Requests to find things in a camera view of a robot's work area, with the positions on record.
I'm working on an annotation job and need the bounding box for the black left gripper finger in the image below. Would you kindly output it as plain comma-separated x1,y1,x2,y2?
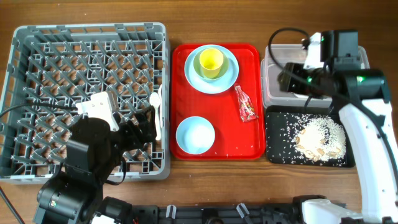
146,106,157,142
134,111,148,124

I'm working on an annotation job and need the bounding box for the white plastic spoon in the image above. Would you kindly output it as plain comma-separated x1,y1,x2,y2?
149,92,162,141

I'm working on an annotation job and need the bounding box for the small light blue bowl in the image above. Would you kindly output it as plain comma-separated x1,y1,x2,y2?
175,116,215,155

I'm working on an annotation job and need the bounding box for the red snack wrapper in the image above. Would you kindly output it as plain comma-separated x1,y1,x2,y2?
234,84,258,122

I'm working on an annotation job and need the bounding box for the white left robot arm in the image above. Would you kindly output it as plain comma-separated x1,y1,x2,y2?
33,106,156,223

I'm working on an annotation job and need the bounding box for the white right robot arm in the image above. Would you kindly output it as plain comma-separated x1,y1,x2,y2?
280,29,397,223

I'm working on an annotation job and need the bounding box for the black waste tray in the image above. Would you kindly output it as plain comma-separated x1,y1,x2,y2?
265,105,355,168

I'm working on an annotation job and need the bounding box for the rice food waste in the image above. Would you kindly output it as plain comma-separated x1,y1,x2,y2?
293,116,346,162

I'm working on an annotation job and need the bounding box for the grey dishwasher rack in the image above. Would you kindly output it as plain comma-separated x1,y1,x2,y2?
1,22,170,184

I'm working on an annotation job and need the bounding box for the clear plastic bin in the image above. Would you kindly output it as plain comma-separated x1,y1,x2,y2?
260,44,371,109

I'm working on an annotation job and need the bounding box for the green bowl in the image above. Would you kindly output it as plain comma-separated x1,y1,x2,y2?
193,48,229,82

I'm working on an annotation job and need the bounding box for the light blue plate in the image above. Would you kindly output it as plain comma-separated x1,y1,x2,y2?
184,44,239,94

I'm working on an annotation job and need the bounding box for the yellow cup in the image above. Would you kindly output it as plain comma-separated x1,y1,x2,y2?
199,48,224,79

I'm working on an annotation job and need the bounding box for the red serving tray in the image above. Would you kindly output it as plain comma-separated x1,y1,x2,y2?
169,44,266,161

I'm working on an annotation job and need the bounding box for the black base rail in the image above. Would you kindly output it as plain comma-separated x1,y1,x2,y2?
130,203,299,224

